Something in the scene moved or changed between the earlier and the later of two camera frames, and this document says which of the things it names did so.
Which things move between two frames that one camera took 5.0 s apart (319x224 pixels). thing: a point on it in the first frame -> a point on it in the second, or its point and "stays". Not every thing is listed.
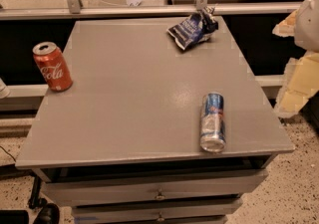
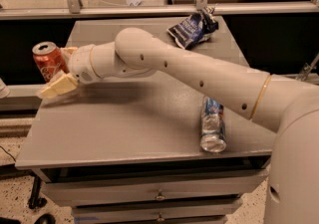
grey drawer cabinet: (122, 144) stays
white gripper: (308, 22) -> (81, 63)
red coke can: (52, 66) stays
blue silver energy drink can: (212, 123) stays
